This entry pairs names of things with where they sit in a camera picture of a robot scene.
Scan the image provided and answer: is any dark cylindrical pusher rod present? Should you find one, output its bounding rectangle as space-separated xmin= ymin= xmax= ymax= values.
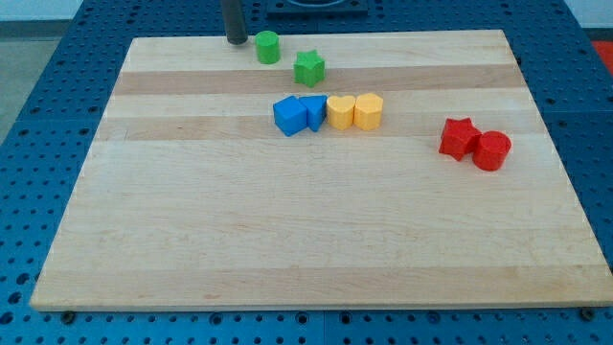
xmin=219 ymin=0 xmax=248 ymax=45

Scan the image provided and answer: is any green cylinder block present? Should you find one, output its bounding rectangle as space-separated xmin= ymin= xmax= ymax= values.
xmin=255 ymin=31 xmax=281 ymax=64

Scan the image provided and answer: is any green star block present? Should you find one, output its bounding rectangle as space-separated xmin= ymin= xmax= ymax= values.
xmin=293 ymin=50 xmax=326 ymax=87

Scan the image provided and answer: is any yellow heart block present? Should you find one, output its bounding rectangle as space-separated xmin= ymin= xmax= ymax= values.
xmin=327 ymin=96 xmax=356 ymax=130

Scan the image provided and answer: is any blue cube block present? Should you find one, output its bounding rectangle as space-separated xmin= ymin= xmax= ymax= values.
xmin=273 ymin=96 xmax=307 ymax=136

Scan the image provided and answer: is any blue triangle block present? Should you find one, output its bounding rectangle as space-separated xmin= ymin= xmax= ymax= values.
xmin=299 ymin=95 xmax=328 ymax=132

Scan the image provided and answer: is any yellow hexagon block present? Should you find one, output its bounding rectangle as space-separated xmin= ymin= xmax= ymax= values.
xmin=353 ymin=93 xmax=383 ymax=130

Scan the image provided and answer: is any light wooden board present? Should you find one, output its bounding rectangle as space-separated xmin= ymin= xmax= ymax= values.
xmin=31 ymin=30 xmax=612 ymax=311

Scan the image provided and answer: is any red star block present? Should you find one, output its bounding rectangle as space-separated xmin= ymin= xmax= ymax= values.
xmin=439 ymin=118 xmax=482 ymax=161

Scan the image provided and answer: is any red cylinder block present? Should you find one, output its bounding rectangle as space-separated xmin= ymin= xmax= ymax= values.
xmin=472 ymin=131 xmax=511 ymax=172

